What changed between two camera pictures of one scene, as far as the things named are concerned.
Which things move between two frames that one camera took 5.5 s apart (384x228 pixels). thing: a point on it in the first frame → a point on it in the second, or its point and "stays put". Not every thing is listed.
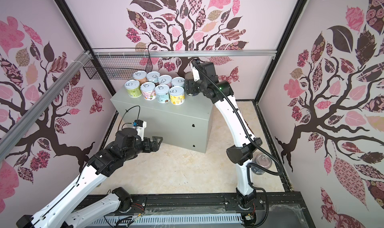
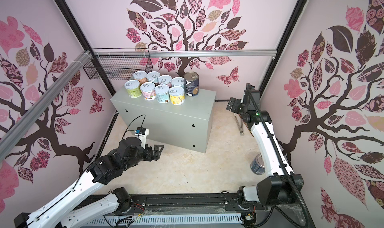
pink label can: (165, 79) stays put
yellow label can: (177, 95) stays put
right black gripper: (190, 87) → (237, 102)
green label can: (133, 88) stays put
